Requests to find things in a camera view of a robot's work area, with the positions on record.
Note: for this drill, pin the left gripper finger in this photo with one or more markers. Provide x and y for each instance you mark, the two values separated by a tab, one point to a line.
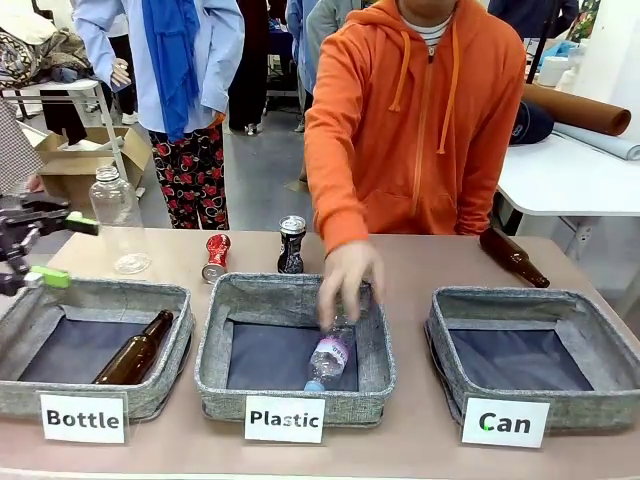
50	277
75	223

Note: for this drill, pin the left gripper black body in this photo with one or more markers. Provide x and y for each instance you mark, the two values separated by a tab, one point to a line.
14	244

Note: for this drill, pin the crushed pink-label plastic bottle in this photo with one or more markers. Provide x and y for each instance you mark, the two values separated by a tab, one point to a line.
330	356

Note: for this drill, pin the person's right forearm orange sleeve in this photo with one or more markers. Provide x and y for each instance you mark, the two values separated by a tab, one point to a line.
336	200

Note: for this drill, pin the grey basket labelled Bottle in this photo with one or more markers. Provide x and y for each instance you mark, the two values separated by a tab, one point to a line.
95	345

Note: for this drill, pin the crushed red can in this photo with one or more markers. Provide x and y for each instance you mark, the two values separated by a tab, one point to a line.
216	256

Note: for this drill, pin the crushed black can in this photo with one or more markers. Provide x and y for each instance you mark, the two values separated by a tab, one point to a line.
291	248

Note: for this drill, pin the grey basket labelled Plastic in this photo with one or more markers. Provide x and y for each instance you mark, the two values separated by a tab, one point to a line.
295	305

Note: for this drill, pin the grey basket labelled Can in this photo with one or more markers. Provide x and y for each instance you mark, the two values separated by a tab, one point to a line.
530	320

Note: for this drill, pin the white Can label sign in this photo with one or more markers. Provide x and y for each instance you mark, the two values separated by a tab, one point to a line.
505	423

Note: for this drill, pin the blue-shirt person's hand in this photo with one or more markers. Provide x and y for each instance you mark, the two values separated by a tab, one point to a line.
120	73

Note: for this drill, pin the person's right hand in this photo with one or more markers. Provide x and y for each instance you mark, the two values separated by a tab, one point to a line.
350	272

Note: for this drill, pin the large clear plastic bottle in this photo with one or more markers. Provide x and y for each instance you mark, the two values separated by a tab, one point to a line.
119	220

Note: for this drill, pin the open cardboard box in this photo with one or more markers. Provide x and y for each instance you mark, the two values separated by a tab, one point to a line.
85	160

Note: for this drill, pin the person in checkered shirt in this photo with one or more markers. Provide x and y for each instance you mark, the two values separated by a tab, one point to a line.
17	145

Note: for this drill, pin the brown glass bottle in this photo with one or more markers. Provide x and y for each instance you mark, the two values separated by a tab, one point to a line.
511	256
134	352

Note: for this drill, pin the white folding table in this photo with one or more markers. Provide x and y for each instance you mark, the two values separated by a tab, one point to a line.
55	88

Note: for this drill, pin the white Bottle label sign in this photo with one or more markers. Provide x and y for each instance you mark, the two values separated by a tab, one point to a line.
83	418

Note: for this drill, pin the pile of patterned clothes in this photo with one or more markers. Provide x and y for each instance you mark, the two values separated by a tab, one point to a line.
40	55

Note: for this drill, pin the person in blue shirt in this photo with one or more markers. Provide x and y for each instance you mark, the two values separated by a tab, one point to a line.
190	90

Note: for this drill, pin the blue scarf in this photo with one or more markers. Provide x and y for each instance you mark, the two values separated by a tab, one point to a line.
172	55

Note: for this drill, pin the person in dark clothes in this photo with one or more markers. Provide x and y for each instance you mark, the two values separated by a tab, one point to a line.
250	65

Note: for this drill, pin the white Plastic label sign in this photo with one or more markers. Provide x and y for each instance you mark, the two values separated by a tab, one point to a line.
284	419

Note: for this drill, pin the person in orange hoodie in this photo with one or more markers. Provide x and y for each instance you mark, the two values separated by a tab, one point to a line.
425	125

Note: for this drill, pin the navy cap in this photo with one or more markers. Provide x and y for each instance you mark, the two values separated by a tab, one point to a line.
531	125

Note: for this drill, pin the white cylindrical container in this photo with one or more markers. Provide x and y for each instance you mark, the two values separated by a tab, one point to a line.
557	73

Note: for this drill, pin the brown rolled mat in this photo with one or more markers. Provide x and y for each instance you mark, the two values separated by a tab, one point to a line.
575	106

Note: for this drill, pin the light grey rolled mat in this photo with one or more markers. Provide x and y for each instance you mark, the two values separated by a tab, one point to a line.
600	141

